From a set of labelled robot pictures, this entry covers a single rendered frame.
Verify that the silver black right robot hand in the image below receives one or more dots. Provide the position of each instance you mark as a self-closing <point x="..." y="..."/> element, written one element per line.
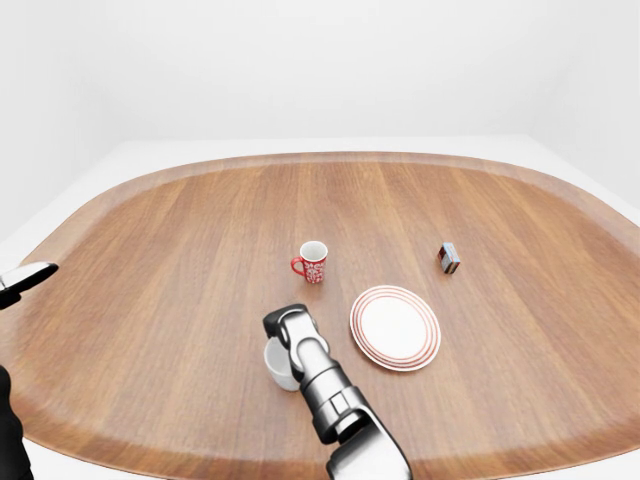
<point x="309" y="350"/>

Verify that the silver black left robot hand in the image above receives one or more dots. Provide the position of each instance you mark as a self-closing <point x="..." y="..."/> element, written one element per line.
<point x="27" y="275"/>

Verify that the plain white mug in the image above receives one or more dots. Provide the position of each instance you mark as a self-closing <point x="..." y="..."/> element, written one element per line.
<point x="277" y="367"/>

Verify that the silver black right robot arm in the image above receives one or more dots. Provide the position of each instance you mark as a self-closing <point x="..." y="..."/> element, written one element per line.
<point x="345" y="410"/>

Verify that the red white patterned mug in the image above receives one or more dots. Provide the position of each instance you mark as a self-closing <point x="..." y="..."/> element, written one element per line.
<point x="315" y="267"/>

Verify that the white plate with red rings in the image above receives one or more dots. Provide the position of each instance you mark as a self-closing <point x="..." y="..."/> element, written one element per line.
<point x="395" y="327"/>

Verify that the black shape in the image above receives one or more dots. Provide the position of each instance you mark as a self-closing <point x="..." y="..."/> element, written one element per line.
<point x="11" y="430"/>

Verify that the small printed box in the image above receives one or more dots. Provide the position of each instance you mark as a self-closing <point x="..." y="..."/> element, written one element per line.
<point x="448" y="258"/>

